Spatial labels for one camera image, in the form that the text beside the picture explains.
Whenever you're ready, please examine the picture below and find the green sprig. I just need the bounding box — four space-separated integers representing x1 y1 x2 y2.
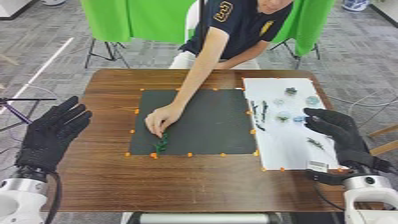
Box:
150 132 172 155

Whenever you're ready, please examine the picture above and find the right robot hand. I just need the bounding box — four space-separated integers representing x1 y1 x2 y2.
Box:
301 107 394 175

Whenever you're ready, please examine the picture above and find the wooden chair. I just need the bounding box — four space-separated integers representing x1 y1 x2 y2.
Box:
365 123 398 157

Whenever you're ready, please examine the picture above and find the person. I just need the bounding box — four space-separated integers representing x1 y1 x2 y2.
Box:
141 0 296 140

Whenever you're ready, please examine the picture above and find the dark mat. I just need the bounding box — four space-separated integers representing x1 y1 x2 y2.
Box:
127 88 259 157

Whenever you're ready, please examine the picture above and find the pale grey bar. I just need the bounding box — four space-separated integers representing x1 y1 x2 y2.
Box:
125 212 285 224

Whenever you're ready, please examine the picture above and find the white sheet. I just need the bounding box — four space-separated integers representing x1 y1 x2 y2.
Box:
241 77 346 172

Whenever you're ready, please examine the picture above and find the black cloth stand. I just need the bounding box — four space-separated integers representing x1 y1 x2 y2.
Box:
83 37 131 70
268 38 323 70

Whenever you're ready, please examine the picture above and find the black tripod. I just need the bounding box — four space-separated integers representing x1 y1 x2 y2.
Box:
0 96 58 133

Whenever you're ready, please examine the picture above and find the pale blue flower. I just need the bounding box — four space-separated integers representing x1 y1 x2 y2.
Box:
303 95 321 107

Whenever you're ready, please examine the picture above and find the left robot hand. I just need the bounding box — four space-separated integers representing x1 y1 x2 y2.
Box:
13 95 93 183

